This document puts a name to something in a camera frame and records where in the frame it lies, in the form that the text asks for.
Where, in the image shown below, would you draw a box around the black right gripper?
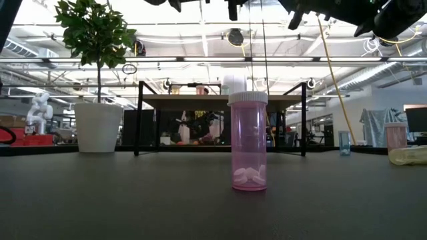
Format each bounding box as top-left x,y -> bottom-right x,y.
278,0 -> 380,37

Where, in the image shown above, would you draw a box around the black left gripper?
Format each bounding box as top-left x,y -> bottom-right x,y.
143,0 -> 240,22

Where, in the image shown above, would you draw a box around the pink medicine bottle white cap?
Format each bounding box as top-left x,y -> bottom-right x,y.
227,91 -> 269,192

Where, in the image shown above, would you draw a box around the wooden shelf black metal legs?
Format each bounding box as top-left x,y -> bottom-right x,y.
133,81 -> 308,158

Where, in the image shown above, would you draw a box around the green leafy plant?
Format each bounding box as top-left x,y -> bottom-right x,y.
54,0 -> 137,105

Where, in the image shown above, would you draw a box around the grey cloth cover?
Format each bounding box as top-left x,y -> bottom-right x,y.
359,107 -> 414,149

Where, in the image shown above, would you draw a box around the person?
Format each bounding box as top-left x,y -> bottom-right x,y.
178,111 -> 221,146

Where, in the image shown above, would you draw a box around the black monitor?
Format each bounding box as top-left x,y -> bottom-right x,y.
404,107 -> 427,133

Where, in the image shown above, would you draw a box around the black partition panel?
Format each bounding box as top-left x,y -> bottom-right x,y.
122,109 -> 157,147

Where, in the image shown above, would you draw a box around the white plant pot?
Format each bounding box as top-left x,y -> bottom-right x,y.
73,102 -> 125,154

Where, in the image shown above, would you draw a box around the black ceiling cable reel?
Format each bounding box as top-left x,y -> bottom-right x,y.
133,39 -> 147,57
228,28 -> 245,47

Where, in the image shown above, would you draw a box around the long ceiling light rail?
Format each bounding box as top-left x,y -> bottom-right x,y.
0,55 -> 427,65

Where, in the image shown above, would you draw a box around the yellow hanging power cable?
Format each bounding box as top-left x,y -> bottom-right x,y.
315,15 -> 358,147

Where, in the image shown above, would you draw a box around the black hanging cable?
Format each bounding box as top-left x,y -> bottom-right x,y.
260,0 -> 270,96
248,0 -> 254,92

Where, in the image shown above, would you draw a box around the silver ventilation duct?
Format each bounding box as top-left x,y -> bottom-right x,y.
328,39 -> 427,94
0,28 -> 59,69

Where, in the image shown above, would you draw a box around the black cable loop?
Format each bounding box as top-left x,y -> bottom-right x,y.
0,125 -> 17,146

